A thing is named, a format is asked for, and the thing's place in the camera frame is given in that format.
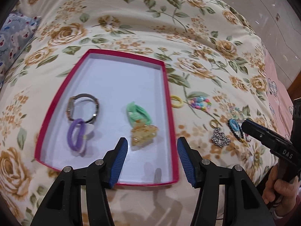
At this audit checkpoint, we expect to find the wrist watch brown strap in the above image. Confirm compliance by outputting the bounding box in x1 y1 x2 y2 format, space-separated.
66 93 100 124

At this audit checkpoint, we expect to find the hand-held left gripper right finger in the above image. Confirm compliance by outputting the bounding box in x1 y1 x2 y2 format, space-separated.
177 137 274 226

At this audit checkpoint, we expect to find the pink bed sheet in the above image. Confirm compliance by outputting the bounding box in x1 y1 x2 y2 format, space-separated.
261 40 297 142

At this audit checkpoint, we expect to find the blue bear print pillow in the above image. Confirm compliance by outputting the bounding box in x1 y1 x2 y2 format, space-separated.
0 13 41 85

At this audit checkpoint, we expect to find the white hair accessory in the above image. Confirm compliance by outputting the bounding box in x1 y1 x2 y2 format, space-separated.
78 124 96 156

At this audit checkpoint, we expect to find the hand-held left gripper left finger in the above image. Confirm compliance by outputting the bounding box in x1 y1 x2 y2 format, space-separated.
30 137 128 226

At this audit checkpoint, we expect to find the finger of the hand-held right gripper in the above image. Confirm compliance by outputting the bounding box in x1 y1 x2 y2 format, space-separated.
242 119 283 154

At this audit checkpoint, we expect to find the colourful bead bracelet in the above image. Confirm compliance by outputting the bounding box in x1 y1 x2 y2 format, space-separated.
189 96 211 112

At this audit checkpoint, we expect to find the person's right hand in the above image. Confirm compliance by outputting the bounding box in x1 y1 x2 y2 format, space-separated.
262 163 301 217

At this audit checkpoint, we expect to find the clear crystal bead bracelet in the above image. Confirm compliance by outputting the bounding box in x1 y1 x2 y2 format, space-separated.
229 107 245 123

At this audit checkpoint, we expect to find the red cardboard box tray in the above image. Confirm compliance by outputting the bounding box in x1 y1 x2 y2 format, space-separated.
34 49 179 186

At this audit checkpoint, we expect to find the silver rhinestone chain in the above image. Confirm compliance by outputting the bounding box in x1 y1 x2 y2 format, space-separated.
210 119 232 148

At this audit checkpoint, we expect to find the black bead bracelet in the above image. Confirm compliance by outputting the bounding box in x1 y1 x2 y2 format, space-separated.
229 122 248 143

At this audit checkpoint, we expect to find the person's right forearm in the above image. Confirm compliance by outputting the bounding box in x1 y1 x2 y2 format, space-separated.
273 211 301 226

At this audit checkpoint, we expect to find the green hair clip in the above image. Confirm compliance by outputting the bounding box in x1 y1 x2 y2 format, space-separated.
126 102 152 126

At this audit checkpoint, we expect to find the purple hair tie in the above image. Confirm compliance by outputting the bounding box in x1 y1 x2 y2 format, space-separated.
67 119 88 151

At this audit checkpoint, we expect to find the yellow hair tie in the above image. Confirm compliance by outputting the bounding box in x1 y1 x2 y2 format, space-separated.
170 95 185 109

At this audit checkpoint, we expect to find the blue hair tie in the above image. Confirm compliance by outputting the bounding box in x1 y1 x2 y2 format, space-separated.
228 119 241 131

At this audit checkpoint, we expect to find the floral blanket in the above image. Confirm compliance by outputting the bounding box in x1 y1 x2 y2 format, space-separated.
0 0 292 226

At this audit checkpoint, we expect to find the amber hair claw clip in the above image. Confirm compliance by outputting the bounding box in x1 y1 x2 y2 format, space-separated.
131 121 159 149

